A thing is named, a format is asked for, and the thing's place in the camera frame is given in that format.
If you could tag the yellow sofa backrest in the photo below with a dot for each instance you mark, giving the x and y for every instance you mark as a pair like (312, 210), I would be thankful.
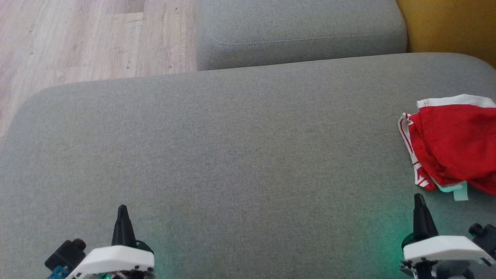
(449, 23)

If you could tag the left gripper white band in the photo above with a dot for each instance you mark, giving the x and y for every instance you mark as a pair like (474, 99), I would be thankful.
(116, 259)

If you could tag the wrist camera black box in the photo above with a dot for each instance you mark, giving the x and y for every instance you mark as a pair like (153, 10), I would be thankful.
(64, 255)
(484, 236)

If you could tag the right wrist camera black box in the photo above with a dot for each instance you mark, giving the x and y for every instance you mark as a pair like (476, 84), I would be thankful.
(484, 236)

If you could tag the red shorts white stripe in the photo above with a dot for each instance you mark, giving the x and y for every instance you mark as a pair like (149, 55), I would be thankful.
(453, 143)

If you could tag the left wrist blue connector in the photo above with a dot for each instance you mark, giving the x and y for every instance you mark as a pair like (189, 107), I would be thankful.
(58, 273)

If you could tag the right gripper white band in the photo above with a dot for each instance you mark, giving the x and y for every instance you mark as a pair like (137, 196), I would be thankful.
(441, 248)

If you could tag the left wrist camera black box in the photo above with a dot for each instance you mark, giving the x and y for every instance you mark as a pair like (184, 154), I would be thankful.
(64, 255)

